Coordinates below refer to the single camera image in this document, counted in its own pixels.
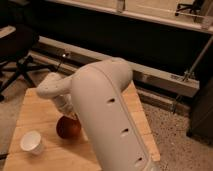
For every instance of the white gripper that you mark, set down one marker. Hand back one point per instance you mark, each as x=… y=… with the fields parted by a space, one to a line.
x=64 y=105

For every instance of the red ceramic bowl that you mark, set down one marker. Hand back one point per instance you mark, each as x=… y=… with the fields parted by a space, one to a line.
x=67 y=128

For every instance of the white paper cup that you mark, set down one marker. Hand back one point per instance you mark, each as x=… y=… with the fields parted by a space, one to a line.
x=31 y=142

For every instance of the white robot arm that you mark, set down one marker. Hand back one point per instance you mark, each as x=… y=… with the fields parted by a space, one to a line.
x=93 y=95

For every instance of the metal rod stand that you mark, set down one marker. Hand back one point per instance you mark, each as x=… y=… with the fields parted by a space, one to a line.
x=188 y=74

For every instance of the distant black office chair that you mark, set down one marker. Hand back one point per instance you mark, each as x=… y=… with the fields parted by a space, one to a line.
x=193 y=8

